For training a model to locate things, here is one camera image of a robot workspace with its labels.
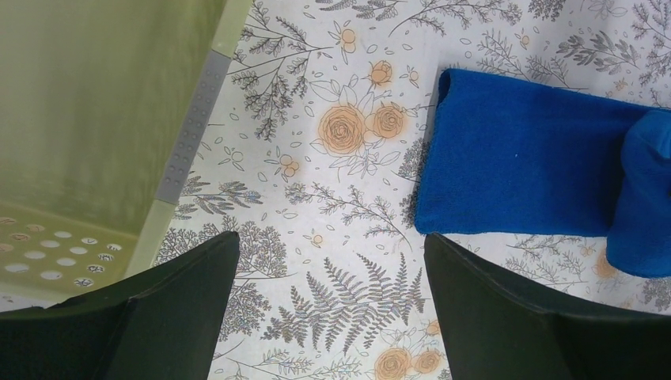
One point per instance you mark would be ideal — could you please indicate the green plastic basket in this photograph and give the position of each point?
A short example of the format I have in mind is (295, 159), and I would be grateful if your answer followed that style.
(103, 108)

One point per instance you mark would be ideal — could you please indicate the blue towel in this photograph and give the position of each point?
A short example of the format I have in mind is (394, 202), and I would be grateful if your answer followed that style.
(511, 156)

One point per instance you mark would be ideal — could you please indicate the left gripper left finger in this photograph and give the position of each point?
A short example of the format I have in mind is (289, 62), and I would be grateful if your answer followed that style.
(162, 323)

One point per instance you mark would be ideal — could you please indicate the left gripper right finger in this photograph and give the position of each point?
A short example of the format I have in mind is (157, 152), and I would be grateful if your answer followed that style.
(496, 324)

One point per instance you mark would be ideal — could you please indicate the floral table mat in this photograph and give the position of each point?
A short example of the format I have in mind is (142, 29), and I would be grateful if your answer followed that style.
(313, 155)

